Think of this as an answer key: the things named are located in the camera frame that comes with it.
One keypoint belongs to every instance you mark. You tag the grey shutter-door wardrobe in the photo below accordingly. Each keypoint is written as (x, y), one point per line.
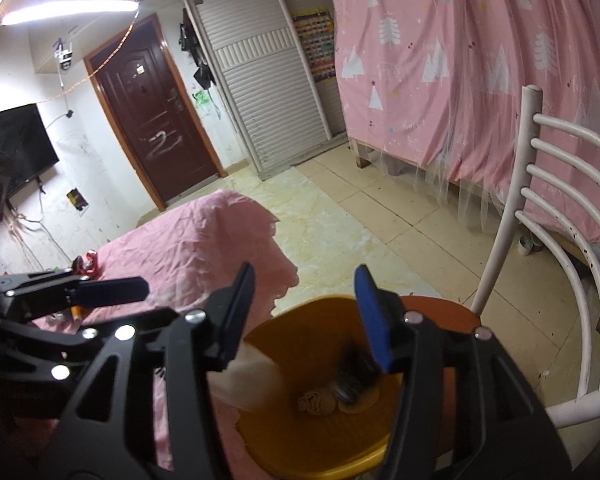
(270, 85)

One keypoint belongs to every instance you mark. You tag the white tissue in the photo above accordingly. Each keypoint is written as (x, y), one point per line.
(252, 377)

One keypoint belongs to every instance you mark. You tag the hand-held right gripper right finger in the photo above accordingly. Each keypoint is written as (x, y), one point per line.
(375, 320)

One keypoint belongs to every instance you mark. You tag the orange round stool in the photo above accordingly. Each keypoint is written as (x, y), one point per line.
(445, 320)

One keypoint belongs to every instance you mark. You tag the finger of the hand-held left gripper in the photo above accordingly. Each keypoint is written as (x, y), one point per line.
(55, 345)
(112, 291)

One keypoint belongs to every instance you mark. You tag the colourful grid wall poster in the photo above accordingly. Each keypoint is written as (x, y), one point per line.
(317, 45)

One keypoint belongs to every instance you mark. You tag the pink tablecloth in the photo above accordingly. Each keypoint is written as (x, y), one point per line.
(200, 245)

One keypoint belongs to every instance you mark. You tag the small orange stick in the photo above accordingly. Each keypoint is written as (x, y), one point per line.
(76, 313)

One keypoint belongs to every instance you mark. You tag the yellow plastic basin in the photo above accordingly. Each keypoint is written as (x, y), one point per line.
(325, 440)

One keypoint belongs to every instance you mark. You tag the dark crumpled wrapper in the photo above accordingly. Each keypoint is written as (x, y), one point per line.
(352, 375)

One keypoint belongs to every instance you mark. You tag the dark brown door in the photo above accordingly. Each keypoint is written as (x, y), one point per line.
(150, 110)

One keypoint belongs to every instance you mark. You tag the black flat television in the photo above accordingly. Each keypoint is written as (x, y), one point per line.
(25, 135)

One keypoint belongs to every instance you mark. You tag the black hanging bag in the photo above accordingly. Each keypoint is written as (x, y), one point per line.
(204, 76)

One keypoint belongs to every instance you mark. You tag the white metal chair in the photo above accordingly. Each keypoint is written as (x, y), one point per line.
(555, 232)

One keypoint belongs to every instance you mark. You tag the small tin can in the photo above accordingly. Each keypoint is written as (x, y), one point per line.
(529, 245)

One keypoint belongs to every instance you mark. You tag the white security camera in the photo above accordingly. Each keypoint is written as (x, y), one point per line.
(64, 55)

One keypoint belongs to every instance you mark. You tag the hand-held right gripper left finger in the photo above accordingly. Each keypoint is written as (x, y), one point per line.
(241, 305)

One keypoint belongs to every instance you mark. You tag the long ceiling light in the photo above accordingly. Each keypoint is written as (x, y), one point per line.
(70, 11)

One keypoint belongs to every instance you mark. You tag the wooden bed frame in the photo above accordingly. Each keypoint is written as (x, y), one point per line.
(361, 152)

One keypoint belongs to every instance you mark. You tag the white tulle bed net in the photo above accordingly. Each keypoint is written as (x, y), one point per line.
(472, 195)

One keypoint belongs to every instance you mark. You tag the black hanging cloth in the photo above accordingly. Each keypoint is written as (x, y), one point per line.
(189, 30)

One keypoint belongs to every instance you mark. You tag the red snack wrapper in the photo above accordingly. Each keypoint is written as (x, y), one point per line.
(86, 263)

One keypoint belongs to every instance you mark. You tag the broken wall socket hole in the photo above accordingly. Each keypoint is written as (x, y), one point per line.
(78, 199)

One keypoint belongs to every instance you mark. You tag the beige crumpled paper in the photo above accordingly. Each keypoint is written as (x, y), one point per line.
(316, 402)

